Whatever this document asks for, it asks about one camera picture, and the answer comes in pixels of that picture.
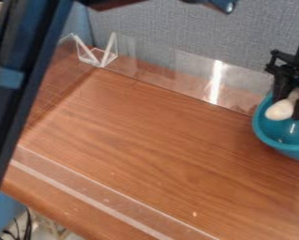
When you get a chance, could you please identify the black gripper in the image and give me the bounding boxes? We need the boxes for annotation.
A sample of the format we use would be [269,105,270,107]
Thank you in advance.
[266,49,299,120]

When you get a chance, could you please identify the white plush mushroom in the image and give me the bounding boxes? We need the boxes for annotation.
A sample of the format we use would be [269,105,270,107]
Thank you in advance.
[266,88,299,121]

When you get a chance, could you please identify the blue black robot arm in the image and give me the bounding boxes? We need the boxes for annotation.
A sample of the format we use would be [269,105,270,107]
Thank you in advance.
[0,0,299,187]

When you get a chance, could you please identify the blue plastic bowl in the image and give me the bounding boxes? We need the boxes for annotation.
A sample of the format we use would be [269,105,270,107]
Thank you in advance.
[251,89,299,160]

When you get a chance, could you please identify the clear acrylic back barrier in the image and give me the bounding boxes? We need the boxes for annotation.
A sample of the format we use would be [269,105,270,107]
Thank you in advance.
[106,35,273,115]

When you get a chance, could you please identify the clear acrylic barrier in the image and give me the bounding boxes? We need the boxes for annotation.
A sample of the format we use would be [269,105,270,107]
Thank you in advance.
[11,146,219,240]
[106,35,273,115]

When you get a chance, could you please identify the clear acrylic front barrier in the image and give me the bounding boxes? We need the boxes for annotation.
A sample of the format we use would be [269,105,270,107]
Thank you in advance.
[11,146,219,240]

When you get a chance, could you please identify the clear acrylic corner bracket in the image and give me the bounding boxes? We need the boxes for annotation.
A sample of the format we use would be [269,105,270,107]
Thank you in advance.
[59,33,119,68]

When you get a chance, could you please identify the black cables under table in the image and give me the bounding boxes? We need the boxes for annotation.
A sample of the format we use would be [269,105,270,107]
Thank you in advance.
[0,208,35,240]

